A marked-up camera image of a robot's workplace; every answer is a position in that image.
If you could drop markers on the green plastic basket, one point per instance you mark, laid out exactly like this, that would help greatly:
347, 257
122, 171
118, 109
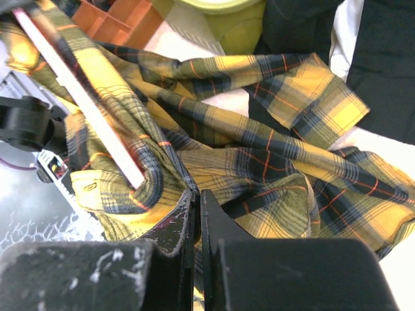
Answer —
222, 27

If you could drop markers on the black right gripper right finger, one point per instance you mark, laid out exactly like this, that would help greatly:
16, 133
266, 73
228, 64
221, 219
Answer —
246, 273

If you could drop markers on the pink hanger with plaid shirt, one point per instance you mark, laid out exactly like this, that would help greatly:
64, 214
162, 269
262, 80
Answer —
97, 121

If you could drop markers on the black hanging garment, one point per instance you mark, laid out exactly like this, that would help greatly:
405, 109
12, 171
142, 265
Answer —
382, 69

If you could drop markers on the orange compartment tray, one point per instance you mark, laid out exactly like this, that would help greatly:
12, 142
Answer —
122, 22

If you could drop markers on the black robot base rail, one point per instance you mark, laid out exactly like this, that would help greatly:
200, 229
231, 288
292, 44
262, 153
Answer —
79, 225

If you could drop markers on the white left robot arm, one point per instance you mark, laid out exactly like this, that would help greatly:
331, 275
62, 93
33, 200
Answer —
30, 125

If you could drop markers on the yellow plaid shirt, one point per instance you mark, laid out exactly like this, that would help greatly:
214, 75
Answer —
254, 129

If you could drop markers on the cream white hanging garment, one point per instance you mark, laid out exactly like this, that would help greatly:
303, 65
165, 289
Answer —
344, 36

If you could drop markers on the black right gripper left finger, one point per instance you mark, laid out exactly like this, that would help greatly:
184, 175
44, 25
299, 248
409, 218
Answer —
153, 272

